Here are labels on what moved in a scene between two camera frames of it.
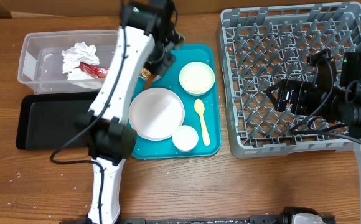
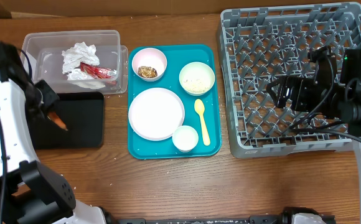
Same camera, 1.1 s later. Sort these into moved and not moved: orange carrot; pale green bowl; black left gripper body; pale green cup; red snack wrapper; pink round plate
Moved: black left gripper body; orange carrot
Not moved: pink round plate; pale green bowl; red snack wrapper; pale green cup
